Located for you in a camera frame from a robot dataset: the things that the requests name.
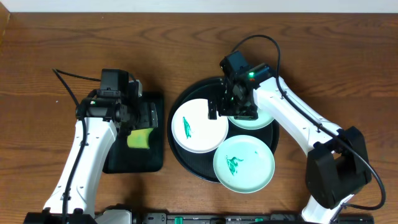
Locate mint plate with green stain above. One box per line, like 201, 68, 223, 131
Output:
213, 135, 275, 194

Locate yellow green-stained sponge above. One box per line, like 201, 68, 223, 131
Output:
127, 128, 154, 149

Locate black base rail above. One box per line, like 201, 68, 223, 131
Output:
23, 210, 375, 224

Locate black rectangular tray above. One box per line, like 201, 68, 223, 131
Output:
103, 91, 164, 174

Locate black round tray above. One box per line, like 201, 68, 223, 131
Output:
167, 77, 279, 183

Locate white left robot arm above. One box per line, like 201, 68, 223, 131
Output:
44, 82, 164, 222

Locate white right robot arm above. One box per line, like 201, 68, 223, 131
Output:
208, 72, 373, 223

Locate white plate with green stain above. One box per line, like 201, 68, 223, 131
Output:
171, 98, 229, 154

